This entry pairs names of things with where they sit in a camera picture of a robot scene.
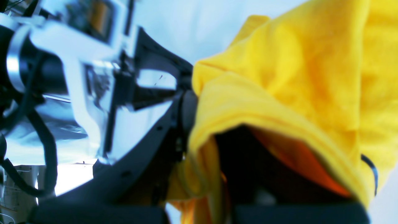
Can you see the orange t-shirt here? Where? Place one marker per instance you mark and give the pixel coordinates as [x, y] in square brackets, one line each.
[318, 85]

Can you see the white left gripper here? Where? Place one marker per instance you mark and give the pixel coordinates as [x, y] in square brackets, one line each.
[71, 60]

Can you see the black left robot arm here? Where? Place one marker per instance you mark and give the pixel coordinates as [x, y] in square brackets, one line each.
[25, 128]

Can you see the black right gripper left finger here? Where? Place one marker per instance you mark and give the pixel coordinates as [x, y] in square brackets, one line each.
[131, 190]

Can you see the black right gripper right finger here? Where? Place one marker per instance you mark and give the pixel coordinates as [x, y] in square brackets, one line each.
[262, 190]

